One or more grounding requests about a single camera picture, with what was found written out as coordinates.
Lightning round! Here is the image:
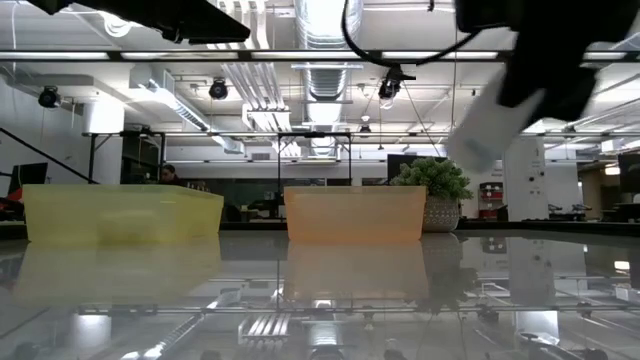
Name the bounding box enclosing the translucent orange plastic bin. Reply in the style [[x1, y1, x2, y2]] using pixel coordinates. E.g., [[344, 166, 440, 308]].
[[283, 185, 429, 244]]

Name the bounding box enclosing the red shelf cart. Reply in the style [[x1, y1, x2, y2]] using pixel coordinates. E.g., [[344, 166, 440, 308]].
[[478, 180, 505, 220]]

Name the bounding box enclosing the black background rig frame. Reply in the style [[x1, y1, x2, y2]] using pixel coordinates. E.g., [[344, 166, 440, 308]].
[[87, 131, 167, 185], [276, 131, 353, 187]]

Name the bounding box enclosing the black crossbar with light strips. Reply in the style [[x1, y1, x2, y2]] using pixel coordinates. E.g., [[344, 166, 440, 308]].
[[0, 48, 640, 63]]

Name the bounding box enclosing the green plant in patterned pot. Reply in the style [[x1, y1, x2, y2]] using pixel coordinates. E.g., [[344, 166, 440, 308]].
[[389, 155, 475, 234]]

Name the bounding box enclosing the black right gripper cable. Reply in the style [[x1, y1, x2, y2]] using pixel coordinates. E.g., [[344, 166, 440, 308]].
[[341, 0, 501, 69]]

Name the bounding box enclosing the black ceiling spotlight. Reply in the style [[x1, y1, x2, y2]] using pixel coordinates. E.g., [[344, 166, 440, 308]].
[[208, 78, 230, 101], [377, 63, 417, 101], [37, 85, 63, 110]]

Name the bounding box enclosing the silver ceiling air duct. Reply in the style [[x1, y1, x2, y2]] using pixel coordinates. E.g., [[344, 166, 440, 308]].
[[294, 0, 365, 102]]

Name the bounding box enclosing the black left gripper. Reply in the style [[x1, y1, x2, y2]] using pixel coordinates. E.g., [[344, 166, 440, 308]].
[[27, 0, 252, 45]]

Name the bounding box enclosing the person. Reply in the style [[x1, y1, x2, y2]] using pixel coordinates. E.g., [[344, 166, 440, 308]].
[[159, 163, 184, 187]]

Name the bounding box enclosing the black computer monitor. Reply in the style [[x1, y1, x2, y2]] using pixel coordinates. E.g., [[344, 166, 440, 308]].
[[387, 153, 427, 184], [7, 162, 50, 189], [618, 153, 640, 194]]

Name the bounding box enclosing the translucent yellow plastic bin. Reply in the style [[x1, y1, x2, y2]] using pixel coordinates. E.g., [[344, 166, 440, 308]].
[[22, 183, 225, 247]]

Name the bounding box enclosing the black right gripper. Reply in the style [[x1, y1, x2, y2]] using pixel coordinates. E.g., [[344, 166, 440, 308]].
[[453, 0, 640, 125]]

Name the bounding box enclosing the thin black diagonal rod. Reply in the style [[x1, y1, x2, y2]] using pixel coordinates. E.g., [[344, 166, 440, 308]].
[[0, 126, 100, 185]]

